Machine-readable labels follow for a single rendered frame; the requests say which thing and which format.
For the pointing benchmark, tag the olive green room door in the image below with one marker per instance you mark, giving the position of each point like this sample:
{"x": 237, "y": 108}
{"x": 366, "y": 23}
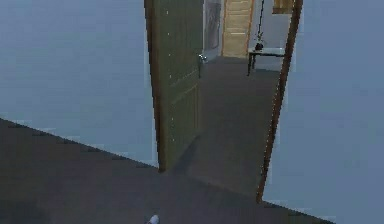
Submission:
{"x": 178, "y": 83}

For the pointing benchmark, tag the dark side table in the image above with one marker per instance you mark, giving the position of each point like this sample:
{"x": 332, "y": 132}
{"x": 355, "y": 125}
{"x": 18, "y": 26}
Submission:
{"x": 265, "y": 53}

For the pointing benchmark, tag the light wooden panelled door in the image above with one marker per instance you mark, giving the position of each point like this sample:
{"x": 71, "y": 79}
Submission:
{"x": 237, "y": 30}

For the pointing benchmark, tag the small white round object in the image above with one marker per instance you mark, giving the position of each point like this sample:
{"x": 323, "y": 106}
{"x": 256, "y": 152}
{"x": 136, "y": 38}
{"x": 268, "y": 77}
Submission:
{"x": 153, "y": 219}

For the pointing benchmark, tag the wooden framed wall picture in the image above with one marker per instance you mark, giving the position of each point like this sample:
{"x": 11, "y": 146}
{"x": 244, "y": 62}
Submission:
{"x": 282, "y": 6}

